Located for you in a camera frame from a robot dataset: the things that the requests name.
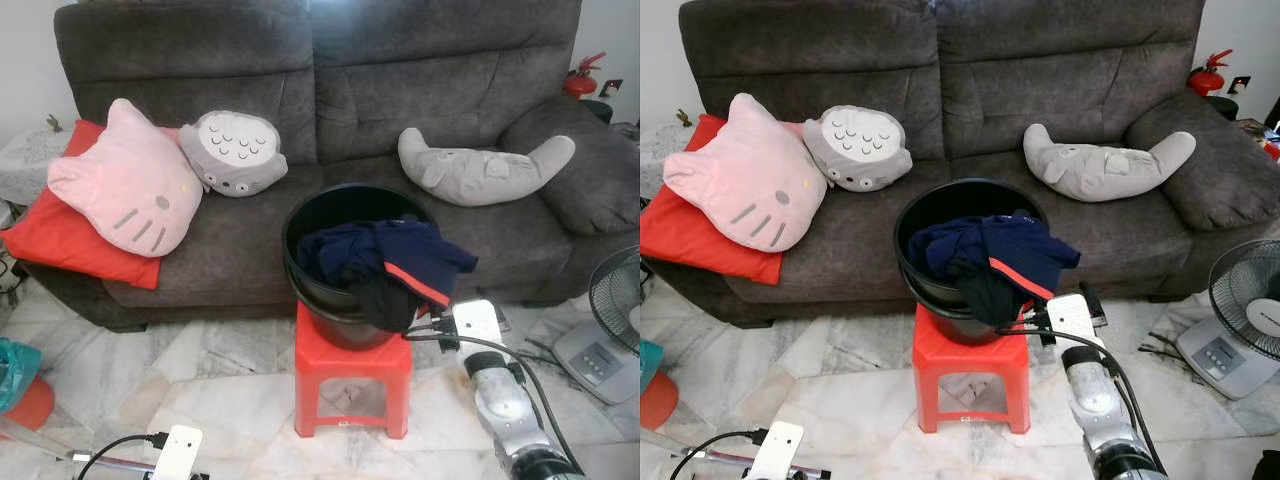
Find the grey fabric sofa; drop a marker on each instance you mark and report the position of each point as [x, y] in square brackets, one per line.
[400, 80]
[1050, 80]

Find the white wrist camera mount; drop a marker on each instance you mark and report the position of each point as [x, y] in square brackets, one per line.
[1072, 320]
[478, 325]
[775, 452]
[178, 455]

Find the side table white lace cloth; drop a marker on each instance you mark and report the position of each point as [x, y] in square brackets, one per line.
[30, 165]
[665, 160]

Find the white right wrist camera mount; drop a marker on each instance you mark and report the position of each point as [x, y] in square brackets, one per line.
[1072, 320]
[478, 325]

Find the grey round totoro pillow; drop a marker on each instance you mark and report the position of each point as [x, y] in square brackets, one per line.
[858, 150]
[235, 155]

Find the grey crescent totoro pillow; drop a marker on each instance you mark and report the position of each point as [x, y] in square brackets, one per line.
[1095, 170]
[470, 175]

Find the pink cat face pillow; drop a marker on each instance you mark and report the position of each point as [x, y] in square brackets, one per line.
[745, 180]
[125, 185]

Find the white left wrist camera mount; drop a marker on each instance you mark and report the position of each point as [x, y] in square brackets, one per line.
[775, 452]
[178, 455]

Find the red pillow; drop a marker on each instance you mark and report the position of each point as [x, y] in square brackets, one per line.
[70, 245]
[690, 240]

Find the red bin teal bag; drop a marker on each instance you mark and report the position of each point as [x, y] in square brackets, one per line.
[20, 385]
[655, 390]

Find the red plastic stool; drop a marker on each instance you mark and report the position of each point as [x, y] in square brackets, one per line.
[970, 365]
[350, 370]

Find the red fire extinguisher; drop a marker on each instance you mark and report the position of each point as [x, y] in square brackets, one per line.
[580, 80]
[1205, 78]

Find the navy jersey red stripe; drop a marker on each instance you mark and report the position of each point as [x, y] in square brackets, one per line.
[1030, 250]
[420, 255]

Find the grey standing fan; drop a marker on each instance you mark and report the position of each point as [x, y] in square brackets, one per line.
[1225, 355]
[600, 360]

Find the black plastic bucket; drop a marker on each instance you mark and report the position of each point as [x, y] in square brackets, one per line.
[930, 295]
[320, 300]

